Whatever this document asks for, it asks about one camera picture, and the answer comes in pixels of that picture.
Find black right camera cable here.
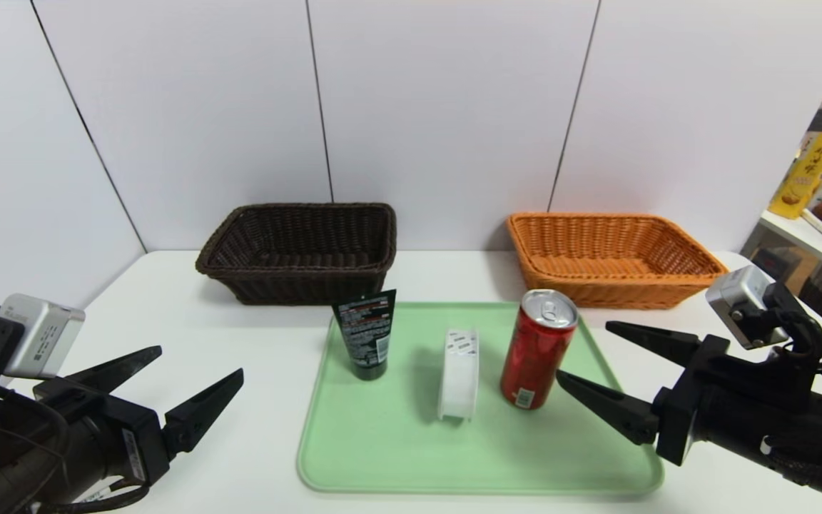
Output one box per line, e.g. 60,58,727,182
775,306,822,376

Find light green plastic tray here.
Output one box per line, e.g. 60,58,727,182
296,301,666,495

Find black cosmetic tube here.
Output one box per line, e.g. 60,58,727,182
332,289,397,381

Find yellow snack box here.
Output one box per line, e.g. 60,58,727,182
769,127,822,219

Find dark box under table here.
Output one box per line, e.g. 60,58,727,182
750,246,804,286

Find grey black carton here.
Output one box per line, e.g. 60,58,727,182
801,106,822,154

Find dark brown wicker basket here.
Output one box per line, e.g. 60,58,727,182
195,203,397,306

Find white round container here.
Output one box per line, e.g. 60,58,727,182
437,328,480,422

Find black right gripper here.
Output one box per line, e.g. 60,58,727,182
555,320,780,468

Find orange wicker basket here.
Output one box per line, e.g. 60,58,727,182
507,212,729,310

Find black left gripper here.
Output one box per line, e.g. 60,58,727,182
32,345,245,502

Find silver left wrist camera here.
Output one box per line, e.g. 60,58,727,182
0,293,86,379

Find red drink can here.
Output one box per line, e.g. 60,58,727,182
500,288,579,410

